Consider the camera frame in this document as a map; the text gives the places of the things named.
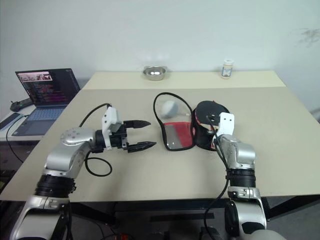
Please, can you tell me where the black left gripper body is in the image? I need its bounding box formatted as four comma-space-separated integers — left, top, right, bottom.
109, 122, 130, 151

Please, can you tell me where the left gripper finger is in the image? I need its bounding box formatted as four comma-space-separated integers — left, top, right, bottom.
126, 141, 158, 154
123, 120, 152, 130

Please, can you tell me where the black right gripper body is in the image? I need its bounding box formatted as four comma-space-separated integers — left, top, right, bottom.
205, 112, 221, 137

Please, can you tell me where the white table tennis ball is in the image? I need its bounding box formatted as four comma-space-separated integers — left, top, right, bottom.
160, 99, 180, 119

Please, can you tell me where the black red paddle case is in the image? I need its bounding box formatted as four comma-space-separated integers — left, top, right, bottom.
152, 92, 232, 153

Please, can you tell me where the small white bottle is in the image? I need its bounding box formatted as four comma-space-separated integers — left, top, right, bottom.
220, 59, 236, 80

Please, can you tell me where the stainless steel bowl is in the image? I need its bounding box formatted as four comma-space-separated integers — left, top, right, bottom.
142, 65, 168, 82

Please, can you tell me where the open blue laptop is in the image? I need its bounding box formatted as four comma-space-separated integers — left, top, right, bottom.
11, 67, 82, 137

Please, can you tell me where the black handheld controller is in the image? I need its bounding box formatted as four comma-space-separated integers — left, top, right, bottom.
9, 98, 34, 112

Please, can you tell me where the white side table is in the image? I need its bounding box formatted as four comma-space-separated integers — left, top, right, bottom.
0, 77, 87, 198

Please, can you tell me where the grey robot torso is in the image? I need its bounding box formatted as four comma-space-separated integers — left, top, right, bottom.
239, 227, 288, 240

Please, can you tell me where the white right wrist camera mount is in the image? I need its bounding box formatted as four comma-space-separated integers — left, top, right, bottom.
215, 111, 236, 138

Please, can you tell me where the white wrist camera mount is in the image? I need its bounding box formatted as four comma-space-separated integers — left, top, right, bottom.
215, 111, 236, 138
100, 106, 125, 151

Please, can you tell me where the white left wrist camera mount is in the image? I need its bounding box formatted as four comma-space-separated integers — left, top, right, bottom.
100, 106, 125, 151

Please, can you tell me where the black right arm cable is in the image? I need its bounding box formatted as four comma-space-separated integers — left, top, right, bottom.
203, 115, 231, 237

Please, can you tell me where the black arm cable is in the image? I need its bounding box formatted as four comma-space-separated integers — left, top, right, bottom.
203, 115, 231, 237
78, 102, 113, 177

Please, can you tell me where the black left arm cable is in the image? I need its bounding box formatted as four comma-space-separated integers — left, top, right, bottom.
78, 102, 113, 177

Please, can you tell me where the black table frame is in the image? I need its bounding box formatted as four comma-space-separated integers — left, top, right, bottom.
67, 193, 303, 227

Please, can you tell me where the black laptop cable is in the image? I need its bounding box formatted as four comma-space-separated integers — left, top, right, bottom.
5, 114, 29, 164

